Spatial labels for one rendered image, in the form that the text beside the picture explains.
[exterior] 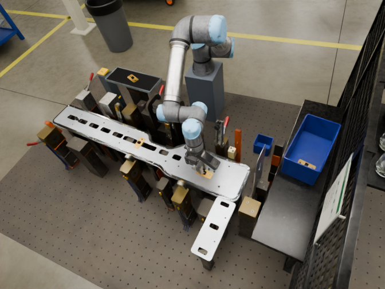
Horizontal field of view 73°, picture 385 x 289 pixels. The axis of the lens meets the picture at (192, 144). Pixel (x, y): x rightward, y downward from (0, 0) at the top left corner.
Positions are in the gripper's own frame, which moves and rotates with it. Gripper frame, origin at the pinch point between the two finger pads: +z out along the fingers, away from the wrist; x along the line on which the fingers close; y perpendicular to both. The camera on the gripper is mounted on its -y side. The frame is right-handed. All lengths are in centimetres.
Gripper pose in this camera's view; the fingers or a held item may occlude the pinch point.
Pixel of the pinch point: (203, 171)
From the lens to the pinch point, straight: 131.3
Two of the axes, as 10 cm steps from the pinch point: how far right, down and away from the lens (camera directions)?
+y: -8.8, -3.0, 3.8
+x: -4.6, 7.5, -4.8
